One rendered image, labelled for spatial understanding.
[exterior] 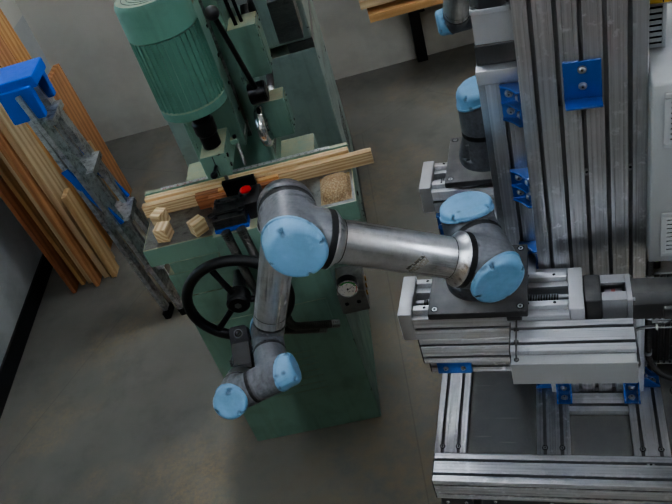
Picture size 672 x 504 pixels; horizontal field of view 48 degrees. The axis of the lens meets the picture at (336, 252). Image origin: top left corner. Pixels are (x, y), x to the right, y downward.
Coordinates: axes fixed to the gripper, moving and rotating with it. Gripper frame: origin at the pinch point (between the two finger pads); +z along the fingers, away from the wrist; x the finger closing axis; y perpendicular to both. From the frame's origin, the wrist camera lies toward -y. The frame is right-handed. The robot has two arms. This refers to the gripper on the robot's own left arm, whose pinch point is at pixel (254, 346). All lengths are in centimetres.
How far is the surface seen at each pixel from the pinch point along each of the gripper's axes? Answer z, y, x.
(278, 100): 29, -61, 18
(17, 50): 171, -120, -117
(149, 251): 11.0, -29.0, -24.2
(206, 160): 12, -49, -3
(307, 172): 23, -40, 21
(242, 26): 20, -81, 14
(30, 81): 66, -88, -68
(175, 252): 12.1, -27.1, -17.6
